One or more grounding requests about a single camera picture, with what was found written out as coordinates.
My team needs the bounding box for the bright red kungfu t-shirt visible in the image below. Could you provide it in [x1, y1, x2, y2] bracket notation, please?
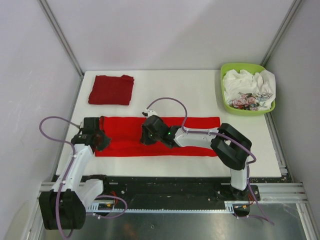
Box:
[95, 116, 217, 157]

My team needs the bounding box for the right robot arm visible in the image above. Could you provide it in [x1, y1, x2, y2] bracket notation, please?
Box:
[140, 115, 252, 201]

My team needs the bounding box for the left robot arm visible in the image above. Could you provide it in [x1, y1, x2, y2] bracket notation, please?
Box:
[39, 117, 111, 230]

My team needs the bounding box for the folded dark red shirt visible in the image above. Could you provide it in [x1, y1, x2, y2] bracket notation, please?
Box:
[88, 75, 134, 106]

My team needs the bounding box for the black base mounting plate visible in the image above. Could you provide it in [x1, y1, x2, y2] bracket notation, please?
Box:
[82, 175, 261, 210]

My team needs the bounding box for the white printed t-shirt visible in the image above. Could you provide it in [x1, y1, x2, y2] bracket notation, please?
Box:
[222, 69, 276, 111]

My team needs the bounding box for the green plastic basket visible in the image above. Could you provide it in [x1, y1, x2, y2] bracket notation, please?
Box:
[220, 62, 276, 116]

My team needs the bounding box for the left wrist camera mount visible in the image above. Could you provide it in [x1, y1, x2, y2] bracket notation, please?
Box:
[79, 120, 84, 129]

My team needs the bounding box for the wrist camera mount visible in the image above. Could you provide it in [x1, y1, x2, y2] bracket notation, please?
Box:
[141, 108, 158, 118]
[79, 120, 84, 129]

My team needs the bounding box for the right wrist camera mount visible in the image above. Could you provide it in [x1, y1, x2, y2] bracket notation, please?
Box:
[141, 108, 158, 118]

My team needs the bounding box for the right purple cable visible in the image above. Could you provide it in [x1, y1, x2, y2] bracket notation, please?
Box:
[145, 97, 275, 225]

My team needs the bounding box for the purple cable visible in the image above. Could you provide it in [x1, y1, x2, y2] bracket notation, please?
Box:
[145, 97, 275, 225]
[39, 116, 128, 238]

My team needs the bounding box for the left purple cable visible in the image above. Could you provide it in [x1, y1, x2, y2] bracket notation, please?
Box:
[39, 116, 128, 238]

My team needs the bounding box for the white cable duct rail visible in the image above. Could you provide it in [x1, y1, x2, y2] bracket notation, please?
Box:
[86, 201, 251, 214]

